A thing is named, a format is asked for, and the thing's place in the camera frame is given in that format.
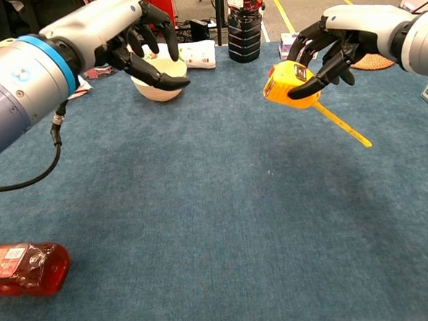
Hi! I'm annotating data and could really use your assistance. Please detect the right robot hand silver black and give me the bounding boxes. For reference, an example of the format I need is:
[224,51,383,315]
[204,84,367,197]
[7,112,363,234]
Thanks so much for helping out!
[282,0,424,101]

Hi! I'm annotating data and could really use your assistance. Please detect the black stacked cups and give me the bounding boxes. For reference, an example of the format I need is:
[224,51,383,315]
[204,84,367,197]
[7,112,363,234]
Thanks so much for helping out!
[226,0,269,64]

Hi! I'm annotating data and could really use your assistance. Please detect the white snack packet red cake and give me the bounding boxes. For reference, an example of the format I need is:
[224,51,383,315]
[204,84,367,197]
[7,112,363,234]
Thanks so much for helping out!
[65,75,94,101]

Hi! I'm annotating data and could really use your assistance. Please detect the small purple white box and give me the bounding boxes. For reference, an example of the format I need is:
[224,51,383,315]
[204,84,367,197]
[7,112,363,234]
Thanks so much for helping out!
[277,31,303,61]

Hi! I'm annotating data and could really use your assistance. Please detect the black tripod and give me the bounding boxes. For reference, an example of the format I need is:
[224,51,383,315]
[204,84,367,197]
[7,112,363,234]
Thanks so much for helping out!
[211,0,229,47]

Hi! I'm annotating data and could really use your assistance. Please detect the beige bowl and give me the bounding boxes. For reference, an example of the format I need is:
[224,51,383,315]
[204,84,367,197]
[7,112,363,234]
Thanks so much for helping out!
[129,56,190,105]

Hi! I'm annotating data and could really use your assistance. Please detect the yellow tape measure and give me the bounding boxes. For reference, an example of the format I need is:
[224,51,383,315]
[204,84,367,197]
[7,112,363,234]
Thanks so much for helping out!
[260,56,373,156]

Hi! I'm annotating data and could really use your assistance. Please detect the blue table mat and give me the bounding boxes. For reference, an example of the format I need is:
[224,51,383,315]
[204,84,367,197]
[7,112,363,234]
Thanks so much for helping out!
[0,33,428,321]

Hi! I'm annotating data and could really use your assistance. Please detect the red cabinet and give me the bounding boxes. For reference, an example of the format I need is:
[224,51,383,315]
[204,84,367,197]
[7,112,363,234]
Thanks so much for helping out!
[141,0,178,31]

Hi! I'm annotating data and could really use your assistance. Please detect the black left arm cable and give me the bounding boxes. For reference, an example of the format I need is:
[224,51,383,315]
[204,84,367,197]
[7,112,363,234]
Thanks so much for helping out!
[0,102,73,192]

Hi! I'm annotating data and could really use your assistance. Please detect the white drink bottle yellow cap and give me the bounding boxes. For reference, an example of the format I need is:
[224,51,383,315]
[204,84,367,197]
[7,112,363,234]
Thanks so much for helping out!
[141,39,218,74]

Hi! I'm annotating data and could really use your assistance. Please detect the small black adapter box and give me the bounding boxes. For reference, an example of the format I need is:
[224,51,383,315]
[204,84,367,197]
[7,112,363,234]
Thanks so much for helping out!
[189,17,211,41]

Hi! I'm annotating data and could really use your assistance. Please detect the round woven coaster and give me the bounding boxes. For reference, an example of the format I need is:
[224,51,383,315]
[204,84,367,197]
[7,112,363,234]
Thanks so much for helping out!
[349,52,397,72]

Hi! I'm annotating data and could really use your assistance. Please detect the seated person dark clothes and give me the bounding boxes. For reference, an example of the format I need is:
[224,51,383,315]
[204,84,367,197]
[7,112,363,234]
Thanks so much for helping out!
[0,0,115,42]

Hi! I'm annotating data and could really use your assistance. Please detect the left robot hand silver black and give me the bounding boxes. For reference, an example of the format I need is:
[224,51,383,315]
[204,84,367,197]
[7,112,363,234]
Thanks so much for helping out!
[38,0,192,99]

